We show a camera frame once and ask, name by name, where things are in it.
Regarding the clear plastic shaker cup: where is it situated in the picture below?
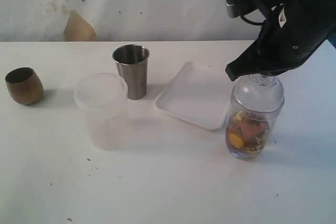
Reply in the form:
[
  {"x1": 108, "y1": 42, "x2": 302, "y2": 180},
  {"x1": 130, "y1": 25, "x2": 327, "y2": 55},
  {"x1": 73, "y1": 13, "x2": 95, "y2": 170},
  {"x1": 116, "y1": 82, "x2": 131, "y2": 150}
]
[{"x1": 225, "y1": 103, "x2": 281, "y2": 159}]

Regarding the clear dome shaker lid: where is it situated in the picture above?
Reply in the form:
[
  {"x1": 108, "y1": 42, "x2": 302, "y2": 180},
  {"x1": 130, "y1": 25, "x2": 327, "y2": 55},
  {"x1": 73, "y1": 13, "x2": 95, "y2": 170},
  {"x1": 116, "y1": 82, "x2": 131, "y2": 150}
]
[{"x1": 231, "y1": 74, "x2": 285, "y2": 113}]

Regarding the stainless steel cup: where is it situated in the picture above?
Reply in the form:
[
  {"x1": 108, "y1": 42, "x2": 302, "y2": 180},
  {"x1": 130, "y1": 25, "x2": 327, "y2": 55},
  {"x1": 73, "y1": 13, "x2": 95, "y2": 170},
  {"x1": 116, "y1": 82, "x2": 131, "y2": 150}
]
[{"x1": 112, "y1": 44, "x2": 150, "y2": 100}]

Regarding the white rectangular tray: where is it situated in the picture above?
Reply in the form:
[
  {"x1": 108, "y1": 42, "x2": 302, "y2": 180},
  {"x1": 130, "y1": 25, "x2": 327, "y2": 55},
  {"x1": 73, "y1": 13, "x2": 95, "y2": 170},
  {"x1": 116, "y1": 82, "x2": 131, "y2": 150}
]
[{"x1": 153, "y1": 61, "x2": 234, "y2": 130}]

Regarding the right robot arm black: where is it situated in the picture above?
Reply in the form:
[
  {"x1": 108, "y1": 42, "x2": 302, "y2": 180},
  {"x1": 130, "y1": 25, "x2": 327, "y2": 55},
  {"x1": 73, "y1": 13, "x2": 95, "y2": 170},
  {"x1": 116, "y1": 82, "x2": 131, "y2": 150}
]
[{"x1": 225, "y1": 0, "x2": 335, "y2": 81}]

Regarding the translucent plastic container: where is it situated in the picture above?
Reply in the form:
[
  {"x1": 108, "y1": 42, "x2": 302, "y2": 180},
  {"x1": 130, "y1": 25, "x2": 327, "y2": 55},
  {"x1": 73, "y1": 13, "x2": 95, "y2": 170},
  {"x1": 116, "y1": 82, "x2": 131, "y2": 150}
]
[{"x1": 73, "y1": 72, "x2": 130, "y2": 151}]

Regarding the brown wooden cup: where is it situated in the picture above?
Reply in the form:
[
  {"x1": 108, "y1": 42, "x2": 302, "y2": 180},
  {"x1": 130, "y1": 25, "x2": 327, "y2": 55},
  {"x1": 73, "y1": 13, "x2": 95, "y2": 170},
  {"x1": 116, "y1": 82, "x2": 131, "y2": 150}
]
[{"x1": 5, "y1": 67, "x2": 44, "y2": 105}]

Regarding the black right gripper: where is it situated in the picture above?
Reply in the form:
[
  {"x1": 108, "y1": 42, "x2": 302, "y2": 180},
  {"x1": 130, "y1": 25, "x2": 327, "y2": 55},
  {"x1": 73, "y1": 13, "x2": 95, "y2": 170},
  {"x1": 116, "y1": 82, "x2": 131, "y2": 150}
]
[{"x1": 225, "y1": 0, "x2": 331, "y2": 81}]

